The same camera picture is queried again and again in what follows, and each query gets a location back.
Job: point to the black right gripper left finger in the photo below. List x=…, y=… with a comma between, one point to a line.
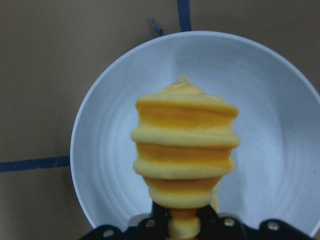
x=153, y=226

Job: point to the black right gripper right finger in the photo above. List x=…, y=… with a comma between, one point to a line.
x=222, y=226

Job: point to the spiral yellow bread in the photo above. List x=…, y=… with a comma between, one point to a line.
x=184, y=141

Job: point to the blue plate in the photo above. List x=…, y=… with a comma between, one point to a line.
x=277, y=164

